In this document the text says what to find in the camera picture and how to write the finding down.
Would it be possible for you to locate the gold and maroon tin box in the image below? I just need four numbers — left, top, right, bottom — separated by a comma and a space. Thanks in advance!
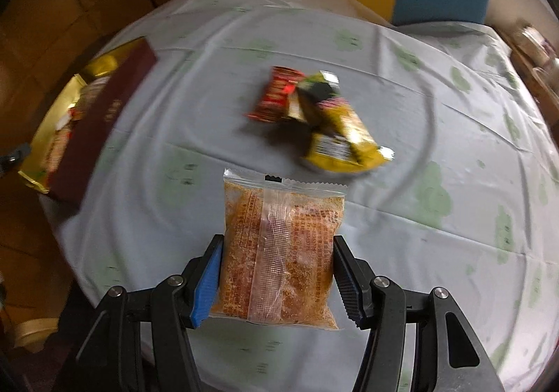
18, 37, 157, 208

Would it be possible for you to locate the wooden side table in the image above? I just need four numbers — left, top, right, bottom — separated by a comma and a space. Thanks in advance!
498, 23, 558, 141

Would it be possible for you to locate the white green-patterned tablecloth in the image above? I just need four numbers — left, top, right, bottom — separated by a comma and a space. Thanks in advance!
45, 0, 558, 391

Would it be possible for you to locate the orange crumb snack bag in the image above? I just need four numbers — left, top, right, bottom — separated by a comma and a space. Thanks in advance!
211, 169, 347, 330

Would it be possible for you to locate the yellow black snack packet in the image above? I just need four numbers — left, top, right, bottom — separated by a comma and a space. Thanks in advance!
297, 72, 394, 175

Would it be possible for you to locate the grain bar red-ended packet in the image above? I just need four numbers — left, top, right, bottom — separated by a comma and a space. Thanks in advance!
43, 105, 80, 175

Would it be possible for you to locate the small red candy packet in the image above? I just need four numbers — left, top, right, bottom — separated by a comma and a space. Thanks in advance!
246, 66, 305, 124

